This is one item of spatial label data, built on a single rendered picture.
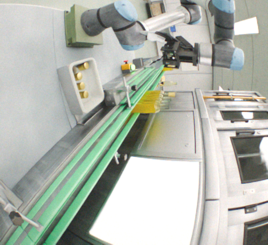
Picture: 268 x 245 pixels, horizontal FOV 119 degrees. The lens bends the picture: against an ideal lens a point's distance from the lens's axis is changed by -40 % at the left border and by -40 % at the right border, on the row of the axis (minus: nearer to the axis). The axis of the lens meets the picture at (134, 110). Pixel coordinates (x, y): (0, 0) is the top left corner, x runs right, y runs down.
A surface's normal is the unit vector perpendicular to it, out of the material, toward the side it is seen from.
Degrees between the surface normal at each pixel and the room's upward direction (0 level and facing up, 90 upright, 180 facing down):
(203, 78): 90
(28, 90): 0
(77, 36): 2
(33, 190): 90
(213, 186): 90
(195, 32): 90
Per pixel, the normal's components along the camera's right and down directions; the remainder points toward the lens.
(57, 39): 0.92, 0.00
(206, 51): -0.50, 0.18
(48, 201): -0.18, -0.88
